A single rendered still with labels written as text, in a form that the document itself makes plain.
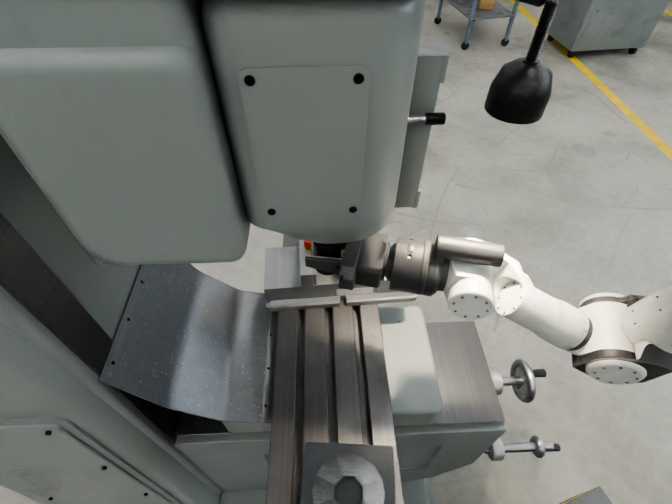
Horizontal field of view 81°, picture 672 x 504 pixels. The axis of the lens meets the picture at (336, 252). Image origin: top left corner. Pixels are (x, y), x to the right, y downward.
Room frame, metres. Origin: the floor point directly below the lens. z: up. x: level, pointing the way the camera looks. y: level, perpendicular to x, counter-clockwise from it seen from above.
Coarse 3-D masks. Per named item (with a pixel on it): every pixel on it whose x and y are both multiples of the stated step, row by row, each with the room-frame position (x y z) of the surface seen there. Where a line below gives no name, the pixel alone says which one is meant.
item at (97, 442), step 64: (0, 192) 0.35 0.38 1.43; (0, 256) 0.28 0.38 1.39; (64, 256) 0.36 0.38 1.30; (0, 320) 0.25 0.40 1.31; (64, 320) 0.29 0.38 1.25; (0, 384) 0.22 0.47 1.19; (64, 384) 0.24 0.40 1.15; (0, 448) 0.20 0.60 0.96; (64, 448) 0.20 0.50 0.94; (128, 448) 0.22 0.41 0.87
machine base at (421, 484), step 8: (416, 480) 0.30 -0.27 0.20; (424, 480) 0.30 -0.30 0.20; (408, 488) 0.27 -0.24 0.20; (416, 488) 0.27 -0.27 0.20; (424, 488) 0.27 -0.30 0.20; (224, 496) 0.25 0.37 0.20; (232, 496) 0.25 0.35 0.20; (240, 496) 0.25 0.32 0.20; (248, 496) 0.25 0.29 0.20; (256, 496) 0.25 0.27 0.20; (264, 496) 0.25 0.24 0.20; (408, 496) 0.25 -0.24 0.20; (416, 496) 0.25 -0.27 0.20; (424, 496) 0.25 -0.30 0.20; (432, 496) 0.26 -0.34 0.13
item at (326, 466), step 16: (320, 448) 0.15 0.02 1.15; (336, 448) 0.15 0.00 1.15; (352, 448) 0.15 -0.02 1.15; (368, 448) 0.15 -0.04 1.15; (384, 448) 0.15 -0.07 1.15; (304, 464) 0.13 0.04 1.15; (320, 464) 0.13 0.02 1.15; (336, 464) 0.13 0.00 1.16; (352, 464) 0.13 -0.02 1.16; (368, 464) 0.13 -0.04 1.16; (384, 464) 0.13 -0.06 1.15; (304, 480) 0.11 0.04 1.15; (320, 480) 0.11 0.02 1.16; (336, 480) 0.11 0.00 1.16; (352, 480) 0.11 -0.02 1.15; (368, 480) 0.11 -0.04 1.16; (384, 480) 0.11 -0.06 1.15; (304, 496) 0.09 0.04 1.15; (320, 496) 0.09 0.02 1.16; (336, 496) 0.09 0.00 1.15; (352, 496) 0.09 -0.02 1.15; (368, 496) 0.09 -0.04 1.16; (384, 496) 0.09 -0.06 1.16
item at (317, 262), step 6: (306, 258) 0.41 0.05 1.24; (312, 258) 0.40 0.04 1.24; (318, 258) 0.40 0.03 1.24; (324, 258) 0.40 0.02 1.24; (330, 258) 0.40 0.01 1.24; (336, 258) 0.40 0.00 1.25; (306, 264) 0.40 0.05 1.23; (312, 264) 0.40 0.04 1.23; (318, 264) 0.40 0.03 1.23; (324, 264) 0.40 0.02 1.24; (330, 264) 0.39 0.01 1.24; (336, 264) 0.39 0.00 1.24; (324, 270) 0.40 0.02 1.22; (330, 270) 0.39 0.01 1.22; (336, 270) 0.39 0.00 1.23
